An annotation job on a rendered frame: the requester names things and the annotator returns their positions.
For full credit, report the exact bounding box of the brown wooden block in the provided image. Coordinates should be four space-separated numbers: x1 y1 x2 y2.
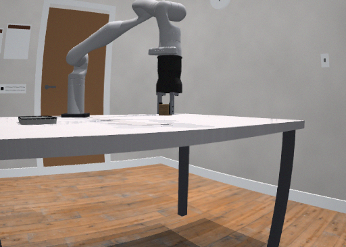
159 104 169 116

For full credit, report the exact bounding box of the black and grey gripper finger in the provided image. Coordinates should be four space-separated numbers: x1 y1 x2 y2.
169 92 178 115
156 92 166 114

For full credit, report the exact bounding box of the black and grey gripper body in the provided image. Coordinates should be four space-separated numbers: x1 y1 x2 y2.
148 40 182 93

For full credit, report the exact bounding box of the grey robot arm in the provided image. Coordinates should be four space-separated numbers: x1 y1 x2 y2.
66 0 187 114

